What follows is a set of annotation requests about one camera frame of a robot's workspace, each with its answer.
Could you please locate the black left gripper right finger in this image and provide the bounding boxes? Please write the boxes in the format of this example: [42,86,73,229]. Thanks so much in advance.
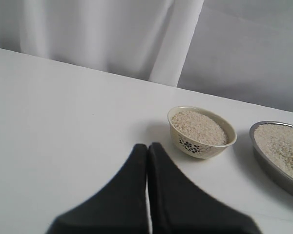
[147,142,261,234]

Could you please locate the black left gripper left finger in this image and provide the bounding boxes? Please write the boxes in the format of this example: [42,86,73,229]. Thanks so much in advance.
[47,144,149,234]

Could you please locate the white floral ceramic bowl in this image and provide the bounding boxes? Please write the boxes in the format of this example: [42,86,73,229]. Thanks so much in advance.
[167,106,237,159]

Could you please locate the round steel rice tray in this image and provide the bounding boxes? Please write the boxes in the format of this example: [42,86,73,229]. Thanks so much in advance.
[249,121,293,196]

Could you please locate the white backdrop curtain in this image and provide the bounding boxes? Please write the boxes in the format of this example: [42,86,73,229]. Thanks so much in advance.
[0,0,293,112]

